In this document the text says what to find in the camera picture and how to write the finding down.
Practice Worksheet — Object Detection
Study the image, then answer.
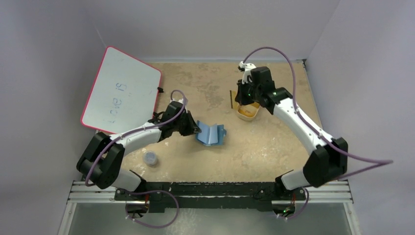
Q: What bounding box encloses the blue leather card holder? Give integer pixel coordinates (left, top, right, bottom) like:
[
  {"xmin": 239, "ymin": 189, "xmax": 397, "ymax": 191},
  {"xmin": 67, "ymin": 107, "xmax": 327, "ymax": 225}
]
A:
[{"xmin": 196, "ymin": 120, "xmax": 227, "ymax": 146}]

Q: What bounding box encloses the yellow credit card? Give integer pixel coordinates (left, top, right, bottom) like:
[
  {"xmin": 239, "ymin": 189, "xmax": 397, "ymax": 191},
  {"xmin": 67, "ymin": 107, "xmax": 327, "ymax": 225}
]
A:
[{"xmin": 230, "ymin": 90, "xmax": 238, "ymax": 110}]

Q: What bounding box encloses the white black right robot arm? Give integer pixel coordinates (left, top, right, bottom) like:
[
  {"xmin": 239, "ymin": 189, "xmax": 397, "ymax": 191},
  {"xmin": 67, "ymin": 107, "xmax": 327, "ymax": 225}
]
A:
[{"xmin": 235, "ymin": 63, "xmax": 348, "ymax": 199}]

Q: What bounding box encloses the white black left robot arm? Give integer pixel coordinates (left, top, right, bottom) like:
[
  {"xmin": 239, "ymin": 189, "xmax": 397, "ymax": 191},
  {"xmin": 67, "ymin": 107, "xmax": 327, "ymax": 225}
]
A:
[{"xmin": 76, "ymin": 101, "xmax": 201, "ymax": 200}]

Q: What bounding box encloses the cream oval card tray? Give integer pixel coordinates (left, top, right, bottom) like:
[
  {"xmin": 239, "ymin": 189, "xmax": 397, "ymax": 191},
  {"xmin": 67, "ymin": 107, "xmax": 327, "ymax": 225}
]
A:
[{"xmin": 236, "ymin": 102, "xmax": 261, "ymax": 121}]

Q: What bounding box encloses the pink framed whiteboard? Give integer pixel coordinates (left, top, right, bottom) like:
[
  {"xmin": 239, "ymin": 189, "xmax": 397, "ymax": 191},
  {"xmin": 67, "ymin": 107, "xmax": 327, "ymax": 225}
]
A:
[{"xmin": 80, "ymin": 47, "xmax": 161, "ymax": 134}]

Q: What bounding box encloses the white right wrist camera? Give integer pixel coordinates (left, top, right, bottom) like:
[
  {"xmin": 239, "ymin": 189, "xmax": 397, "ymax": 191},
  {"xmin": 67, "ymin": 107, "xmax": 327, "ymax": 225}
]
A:
[{"xmin": 238, "ymin": 61, "xmax": 256, "ymax": 84}]

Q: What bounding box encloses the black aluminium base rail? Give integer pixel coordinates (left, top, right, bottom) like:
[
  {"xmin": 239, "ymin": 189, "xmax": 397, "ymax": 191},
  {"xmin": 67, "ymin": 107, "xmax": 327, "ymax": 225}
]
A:
[{"xmin": 68, "ymin": 181, "xmax": 353, "ymax": 215}]

